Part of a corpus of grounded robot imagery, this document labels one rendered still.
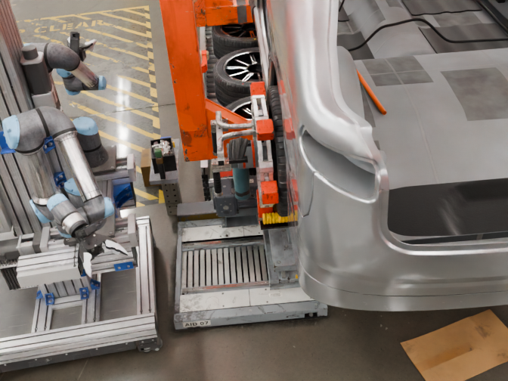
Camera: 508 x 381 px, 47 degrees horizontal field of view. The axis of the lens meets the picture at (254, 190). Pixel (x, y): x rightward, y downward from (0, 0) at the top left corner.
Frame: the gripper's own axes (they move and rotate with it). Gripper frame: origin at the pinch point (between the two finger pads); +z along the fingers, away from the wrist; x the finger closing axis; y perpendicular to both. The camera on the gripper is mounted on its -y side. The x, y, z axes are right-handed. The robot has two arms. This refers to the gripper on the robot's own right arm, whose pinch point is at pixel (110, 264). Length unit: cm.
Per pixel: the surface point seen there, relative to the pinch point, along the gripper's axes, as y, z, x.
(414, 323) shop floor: 84, 84, -137
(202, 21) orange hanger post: 125, -206, -236
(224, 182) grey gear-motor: 90, -48, -116
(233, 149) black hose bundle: 18, -26, -85
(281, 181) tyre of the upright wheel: 19, 0, -93
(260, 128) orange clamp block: 2, -20, -92
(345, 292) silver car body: 0, 59, -62
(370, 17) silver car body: 42, -78, -266
